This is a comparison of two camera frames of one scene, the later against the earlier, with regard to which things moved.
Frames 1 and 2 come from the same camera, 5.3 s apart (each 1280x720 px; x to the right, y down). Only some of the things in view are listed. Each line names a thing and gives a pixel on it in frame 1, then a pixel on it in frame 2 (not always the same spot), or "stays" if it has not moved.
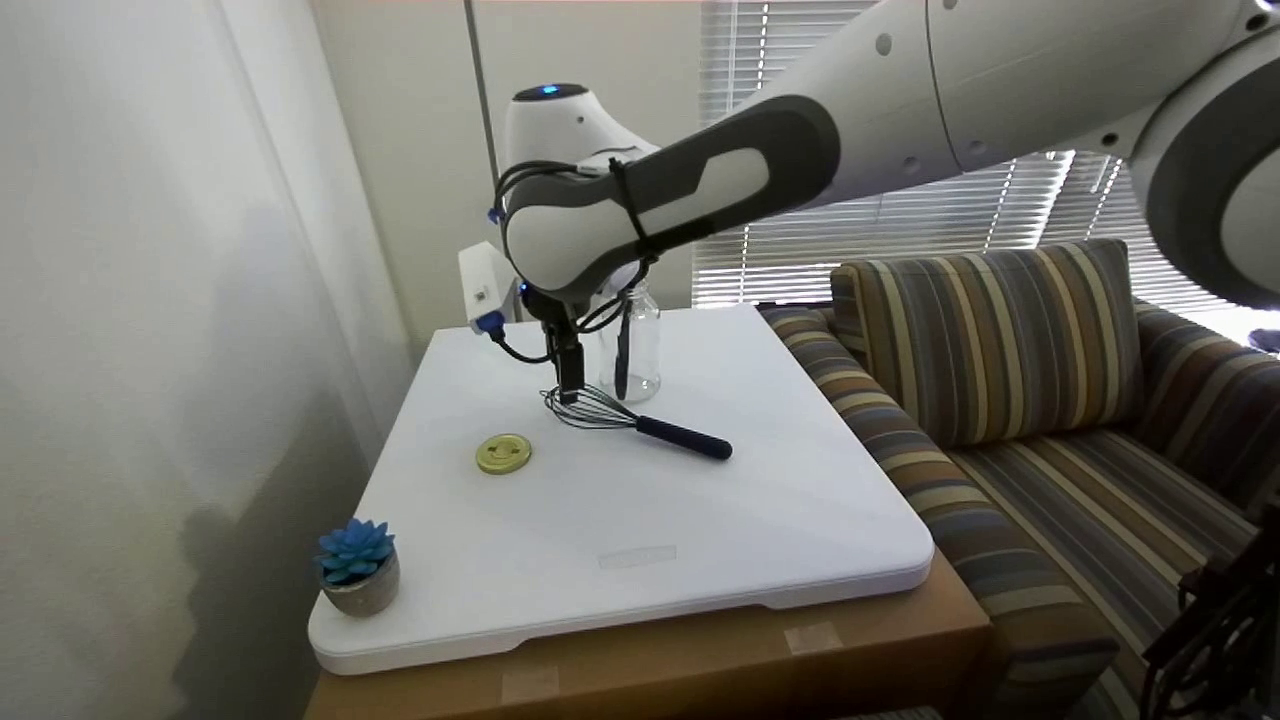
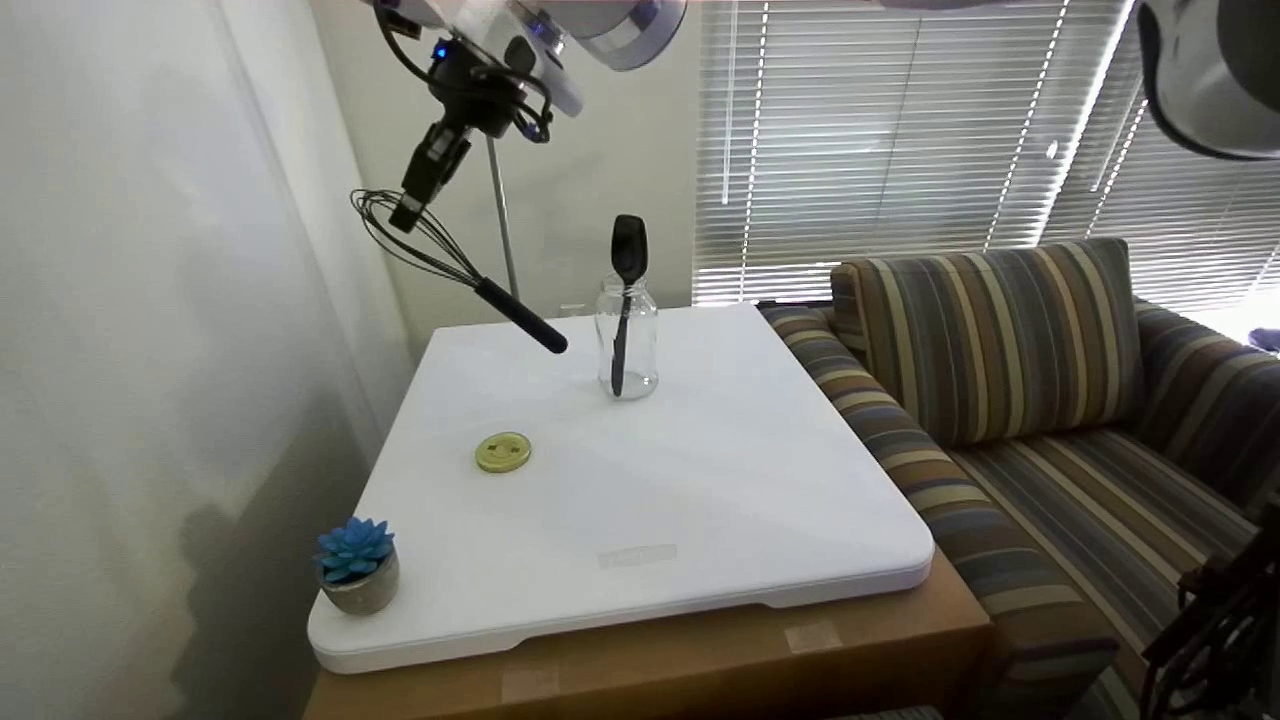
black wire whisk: [603, 412] → [435, 250]
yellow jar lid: [504, 452] stays
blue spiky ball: [358, 564] stays
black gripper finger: [577, 372] → [449, 160]
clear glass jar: [625, 344] stays
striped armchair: [1077, 452] stays
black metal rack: [1217, 651] stays
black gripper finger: [567, 376] → [435, 159]
